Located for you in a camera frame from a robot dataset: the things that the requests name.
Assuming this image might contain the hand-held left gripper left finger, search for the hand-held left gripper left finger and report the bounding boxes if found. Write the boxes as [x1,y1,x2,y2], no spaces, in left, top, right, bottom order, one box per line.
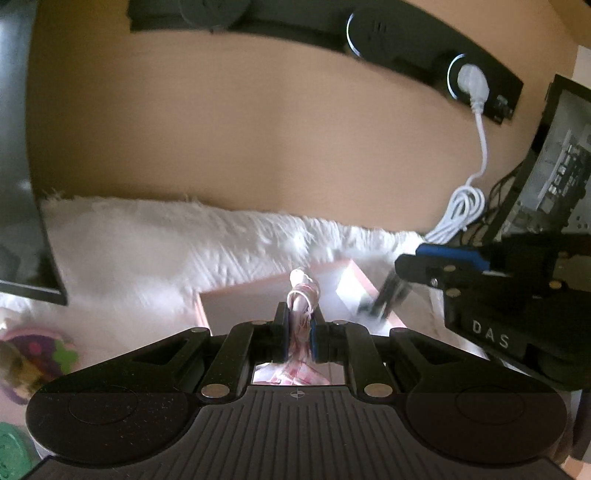
[46,302,294,402]

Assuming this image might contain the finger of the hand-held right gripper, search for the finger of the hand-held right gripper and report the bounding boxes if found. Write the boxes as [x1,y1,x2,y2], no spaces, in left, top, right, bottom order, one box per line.
[414,243,491,272]
[394,253,491,291]

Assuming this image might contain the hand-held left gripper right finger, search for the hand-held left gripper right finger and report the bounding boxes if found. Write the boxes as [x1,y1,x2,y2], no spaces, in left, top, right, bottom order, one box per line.
[310,318,555,400]

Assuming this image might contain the pink white fabric hair tie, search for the pink white fabric hair tie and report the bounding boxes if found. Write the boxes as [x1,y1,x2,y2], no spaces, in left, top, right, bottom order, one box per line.
[263,269,334,385]

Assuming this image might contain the dark blurred object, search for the dark blurred object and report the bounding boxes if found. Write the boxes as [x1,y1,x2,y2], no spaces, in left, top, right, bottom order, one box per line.
[358,271,409,324]

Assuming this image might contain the pink cardboard box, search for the pink cardboard box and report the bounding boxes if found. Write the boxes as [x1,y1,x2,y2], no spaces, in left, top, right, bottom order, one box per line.
[196,258,409,386]

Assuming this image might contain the open computer case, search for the open computer case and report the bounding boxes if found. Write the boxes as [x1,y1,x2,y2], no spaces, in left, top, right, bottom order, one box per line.
[501,74,591,241]

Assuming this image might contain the white fringed cloth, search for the white fringed cloth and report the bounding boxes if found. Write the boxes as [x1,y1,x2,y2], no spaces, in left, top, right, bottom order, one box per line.
[0,188,490,409]

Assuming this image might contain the black power strip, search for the black power strip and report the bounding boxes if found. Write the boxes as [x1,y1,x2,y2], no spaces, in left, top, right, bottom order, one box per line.
[128,0,525,126]

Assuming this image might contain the colourful plush toy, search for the colourful plush toy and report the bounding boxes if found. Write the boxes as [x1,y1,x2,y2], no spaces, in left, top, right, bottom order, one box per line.
[0,325,80,407]

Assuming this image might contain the green round object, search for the green round object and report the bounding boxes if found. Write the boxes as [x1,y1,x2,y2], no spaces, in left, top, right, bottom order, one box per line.
[0,422,34,480]

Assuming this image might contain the black monitor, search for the black monitor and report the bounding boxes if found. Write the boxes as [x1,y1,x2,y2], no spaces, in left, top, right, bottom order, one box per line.
[0,0,69,306]

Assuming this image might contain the black wire rack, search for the black wire rack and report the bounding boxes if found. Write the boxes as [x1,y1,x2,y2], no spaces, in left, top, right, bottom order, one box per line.
[462,161,527,245]

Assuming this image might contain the white plug and cable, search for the white plug and cable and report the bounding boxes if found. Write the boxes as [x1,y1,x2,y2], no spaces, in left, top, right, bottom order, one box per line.
[422,65,491,245]

